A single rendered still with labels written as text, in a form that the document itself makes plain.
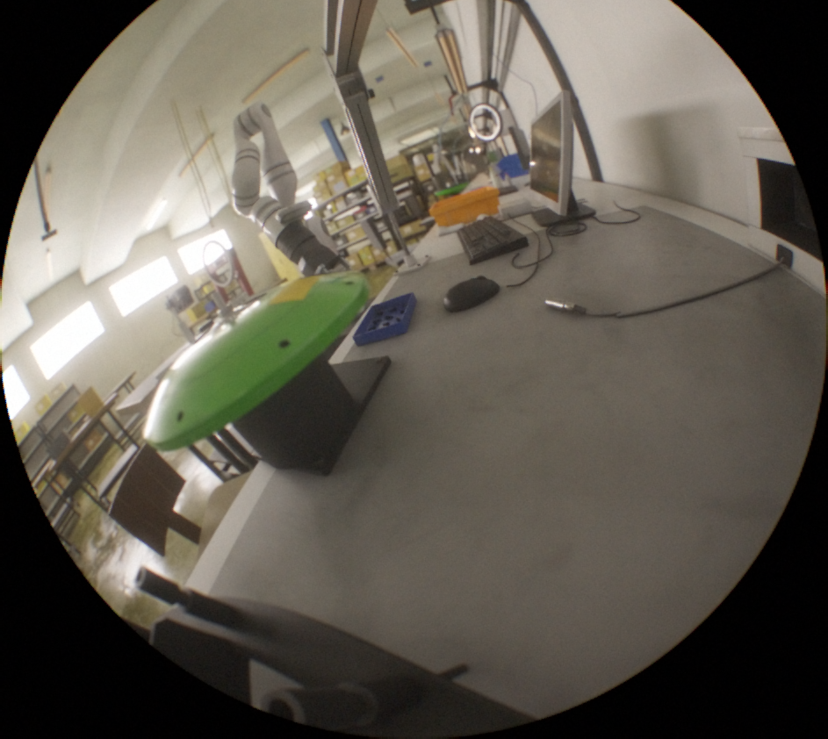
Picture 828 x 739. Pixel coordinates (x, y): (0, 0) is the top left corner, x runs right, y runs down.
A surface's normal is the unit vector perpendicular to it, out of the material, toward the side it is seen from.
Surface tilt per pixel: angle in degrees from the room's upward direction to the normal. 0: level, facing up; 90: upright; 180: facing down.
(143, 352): 90
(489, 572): 0
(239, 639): 4
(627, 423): 0
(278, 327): 23
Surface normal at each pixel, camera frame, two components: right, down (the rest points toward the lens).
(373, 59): -0.22, 0.51
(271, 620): -0.43, -0.79
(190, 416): -0.23, -0.62
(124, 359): 0.90, -0.22
